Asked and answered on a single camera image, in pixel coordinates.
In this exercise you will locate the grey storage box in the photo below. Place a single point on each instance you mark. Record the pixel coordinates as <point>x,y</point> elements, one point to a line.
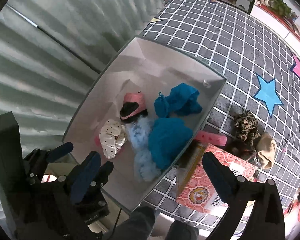
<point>151,68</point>

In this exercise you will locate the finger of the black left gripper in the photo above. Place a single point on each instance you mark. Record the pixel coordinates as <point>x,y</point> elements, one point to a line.
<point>59,152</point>

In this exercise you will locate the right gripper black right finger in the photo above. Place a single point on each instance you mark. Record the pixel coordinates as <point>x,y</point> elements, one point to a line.
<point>266,220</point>

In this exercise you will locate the light blue fluffy cloth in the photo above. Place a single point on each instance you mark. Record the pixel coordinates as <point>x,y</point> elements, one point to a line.
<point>142,152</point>

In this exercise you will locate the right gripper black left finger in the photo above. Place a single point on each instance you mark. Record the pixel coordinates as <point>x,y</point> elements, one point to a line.
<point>64,209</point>

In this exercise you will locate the pink black headband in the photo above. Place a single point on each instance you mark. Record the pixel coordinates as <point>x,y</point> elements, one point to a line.
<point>134,106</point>

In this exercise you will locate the grey checked star blanket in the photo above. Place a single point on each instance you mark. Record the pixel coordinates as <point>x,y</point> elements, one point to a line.
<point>257,65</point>

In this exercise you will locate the white polka dot scrunchie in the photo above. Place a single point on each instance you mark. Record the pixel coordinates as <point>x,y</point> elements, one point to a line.
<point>112,137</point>

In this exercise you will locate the pink sponge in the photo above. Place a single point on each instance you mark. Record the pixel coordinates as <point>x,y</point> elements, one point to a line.
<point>205,137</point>

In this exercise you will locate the beige sock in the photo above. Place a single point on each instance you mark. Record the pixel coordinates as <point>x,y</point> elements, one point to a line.
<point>266,149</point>

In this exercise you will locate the leopard print scarf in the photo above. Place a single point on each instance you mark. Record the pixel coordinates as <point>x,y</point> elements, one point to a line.
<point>246,131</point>

